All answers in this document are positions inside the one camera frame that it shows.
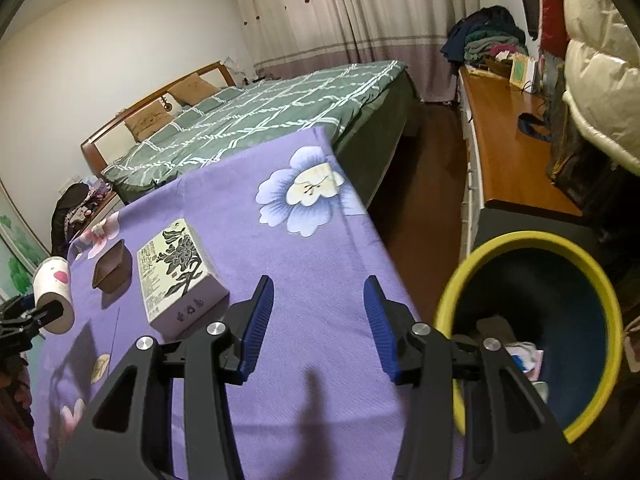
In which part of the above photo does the green picture frame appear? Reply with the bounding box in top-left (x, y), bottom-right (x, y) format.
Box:
top-left (507, 53), bottom-right (531, 88)

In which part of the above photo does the red garment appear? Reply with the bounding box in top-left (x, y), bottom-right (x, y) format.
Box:
top-left (537, 0), bottom-right (571, 56)

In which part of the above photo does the white paper cup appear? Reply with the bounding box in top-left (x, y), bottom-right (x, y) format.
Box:
top-left (32, 256), bottom-right (76, 336)

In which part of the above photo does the striped beige curtain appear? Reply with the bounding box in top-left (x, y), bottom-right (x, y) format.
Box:
top-left (227, 0), bottom-right (483, 106)

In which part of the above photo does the wooden bed headboard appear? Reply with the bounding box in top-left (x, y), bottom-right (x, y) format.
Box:
top-left (81, 61), bottom-right (236, 171)

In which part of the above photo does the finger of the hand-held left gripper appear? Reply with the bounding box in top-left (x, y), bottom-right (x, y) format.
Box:
top-left (0, 295), bottom-right (51, 361)

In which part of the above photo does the yellow-rimmed dark bin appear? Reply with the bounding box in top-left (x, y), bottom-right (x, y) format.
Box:
top-left (434, 231), bottom-right (623, 443)

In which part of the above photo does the dark blue bag strap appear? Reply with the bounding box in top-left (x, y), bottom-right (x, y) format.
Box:
top-left (517, 112), bottom-right (553, 142)

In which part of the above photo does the brown bag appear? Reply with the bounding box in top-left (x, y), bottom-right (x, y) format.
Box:
top-left (545, 65), bottom-right (616, 206)

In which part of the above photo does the folded clothes pile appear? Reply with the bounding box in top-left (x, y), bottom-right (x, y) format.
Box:
top-left (440, 5), bottom-right (528, 68)

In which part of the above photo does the purple floral tablecloth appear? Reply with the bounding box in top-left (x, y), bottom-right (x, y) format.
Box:
top-left (30, 127), bottom-right (471, 480)

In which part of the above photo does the crumpled white wrapper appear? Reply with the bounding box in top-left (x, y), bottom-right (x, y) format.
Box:
top-left (502, 341), bottom-right (543, 381)

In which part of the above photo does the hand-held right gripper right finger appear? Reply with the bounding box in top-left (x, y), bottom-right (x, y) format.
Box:
top-left (363, 275), bottom-right (568, 480)

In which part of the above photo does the white nightstand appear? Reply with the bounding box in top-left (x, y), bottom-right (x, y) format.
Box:
top-left (75, 192), bottom-right (123, 241)

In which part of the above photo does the dark clothes pile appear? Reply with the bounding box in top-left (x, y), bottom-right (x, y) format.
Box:
top-left (50, 182), bottom-right (113, 261)

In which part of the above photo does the bed with green quilt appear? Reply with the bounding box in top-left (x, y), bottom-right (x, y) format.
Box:
top-left (102, 60), bottom-right (421, 211)

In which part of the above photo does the wooden desk with drawers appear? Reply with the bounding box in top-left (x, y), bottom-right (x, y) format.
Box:
top-left (457, 67), bottom-right (586, 261)

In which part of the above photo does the brown pillow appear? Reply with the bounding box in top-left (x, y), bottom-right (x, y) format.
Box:
top-left (167, 72), bottom-right (221, 106)
top-left (124, 102), bottom-right (173, 142)

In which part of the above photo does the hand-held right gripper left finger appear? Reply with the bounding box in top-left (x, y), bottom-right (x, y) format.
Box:
top-left (52, 275), bottom-right (276, 480)

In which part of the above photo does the white puffer jacket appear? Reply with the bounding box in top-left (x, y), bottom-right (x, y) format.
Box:
top-left (557, 0), bottom-right (640, 176)

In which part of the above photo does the white box with black flowers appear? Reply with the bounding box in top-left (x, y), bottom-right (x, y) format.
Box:
top-left (136, 218), bottom-right (231, 337)

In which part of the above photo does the small brown tray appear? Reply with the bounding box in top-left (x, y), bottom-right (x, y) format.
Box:
top-left (91, 240), bottom-right (133, 292)

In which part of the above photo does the wardrobe door with green leaves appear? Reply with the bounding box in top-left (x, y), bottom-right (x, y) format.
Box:
top-left (0, 180), bottom-right (51, 306)

